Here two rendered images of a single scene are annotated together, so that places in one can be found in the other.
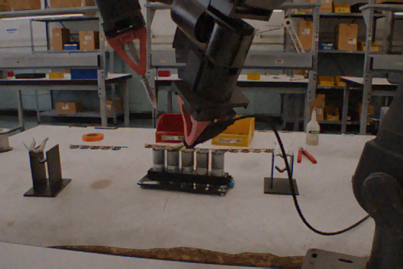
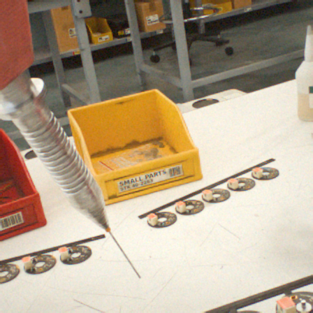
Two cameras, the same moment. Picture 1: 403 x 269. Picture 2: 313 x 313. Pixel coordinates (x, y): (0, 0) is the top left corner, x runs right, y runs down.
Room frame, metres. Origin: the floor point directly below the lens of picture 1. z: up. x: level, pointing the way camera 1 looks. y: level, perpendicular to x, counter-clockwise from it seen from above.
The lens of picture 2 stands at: (0.46, 0.14, 0.99)
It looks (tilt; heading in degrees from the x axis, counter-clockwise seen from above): 23 degrees down; 331
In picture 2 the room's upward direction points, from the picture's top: 10 degrees counter-clockwise
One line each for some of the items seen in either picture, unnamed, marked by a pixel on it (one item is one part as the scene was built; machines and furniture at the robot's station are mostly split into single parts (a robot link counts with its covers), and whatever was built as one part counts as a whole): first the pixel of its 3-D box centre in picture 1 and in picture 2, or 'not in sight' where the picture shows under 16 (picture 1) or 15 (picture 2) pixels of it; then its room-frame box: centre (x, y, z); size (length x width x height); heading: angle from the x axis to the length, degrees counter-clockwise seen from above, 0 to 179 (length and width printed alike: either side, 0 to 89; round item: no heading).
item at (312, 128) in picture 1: (313, 125); (311, 72); (0.90, -0.30, 0.80); 0.03 x 0.03 x 0.10
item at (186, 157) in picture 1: (187, 162); not in sight; (0.63, 0.02, 0.79); 0.02 x 0.02 x 0.05
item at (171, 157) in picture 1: (173, 162); not in sight; (0.64, 0.04, 0.79); 0.02 x 0.02 x 0.05
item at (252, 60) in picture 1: (229, 61); not in sight; (2.90, -0.27, 0.90); 1.30 x 0.06 x 0.12; 82
